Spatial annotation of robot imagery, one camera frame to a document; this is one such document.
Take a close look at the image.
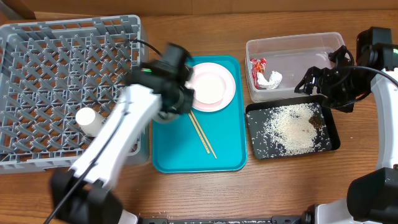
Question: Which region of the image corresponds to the wooden chopstick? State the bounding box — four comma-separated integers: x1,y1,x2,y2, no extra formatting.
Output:
189,111,218,159
188,113,210,154

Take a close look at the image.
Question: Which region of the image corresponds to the large white plate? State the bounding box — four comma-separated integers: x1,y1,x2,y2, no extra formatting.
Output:
185,62,236,112

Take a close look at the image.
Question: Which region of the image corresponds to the grey bowl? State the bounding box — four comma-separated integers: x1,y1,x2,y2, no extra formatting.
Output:
153,111,179,124

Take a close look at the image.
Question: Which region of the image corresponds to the red snack wrapper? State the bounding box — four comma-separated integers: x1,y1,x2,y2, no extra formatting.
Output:
250,58,267,89

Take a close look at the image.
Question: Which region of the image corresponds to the brown food scrap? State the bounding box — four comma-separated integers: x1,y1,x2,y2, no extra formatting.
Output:
308,116,324,130

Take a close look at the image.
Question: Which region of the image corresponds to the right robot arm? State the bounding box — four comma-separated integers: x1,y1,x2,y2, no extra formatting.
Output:
294,27,397,223

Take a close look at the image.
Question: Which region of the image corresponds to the small white bowl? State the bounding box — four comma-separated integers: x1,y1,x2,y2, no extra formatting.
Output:
190,73,226,104

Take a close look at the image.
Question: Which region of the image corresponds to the white tissue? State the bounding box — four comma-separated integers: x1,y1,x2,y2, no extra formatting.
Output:
257,71,283,90

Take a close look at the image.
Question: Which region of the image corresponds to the black tray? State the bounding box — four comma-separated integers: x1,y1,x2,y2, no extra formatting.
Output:
246,95,341,159

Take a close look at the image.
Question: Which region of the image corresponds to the grey dish rack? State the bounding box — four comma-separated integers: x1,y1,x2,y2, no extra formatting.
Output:
1,15,148,174

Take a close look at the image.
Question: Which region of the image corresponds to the white cup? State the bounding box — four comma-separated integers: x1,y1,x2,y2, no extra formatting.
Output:
75,107,104,137

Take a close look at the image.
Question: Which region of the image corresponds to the white rice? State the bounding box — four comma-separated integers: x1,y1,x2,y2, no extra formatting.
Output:
246,103,332,159

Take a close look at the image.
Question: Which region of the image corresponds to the teal plastic tray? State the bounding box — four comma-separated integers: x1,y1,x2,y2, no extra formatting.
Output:
152,55,248,174

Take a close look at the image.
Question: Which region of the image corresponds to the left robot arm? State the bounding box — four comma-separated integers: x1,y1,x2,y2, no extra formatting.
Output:
46,43,194,224

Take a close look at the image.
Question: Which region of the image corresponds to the clear plastic bin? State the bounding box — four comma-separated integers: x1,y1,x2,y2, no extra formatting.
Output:
245,32,345,102

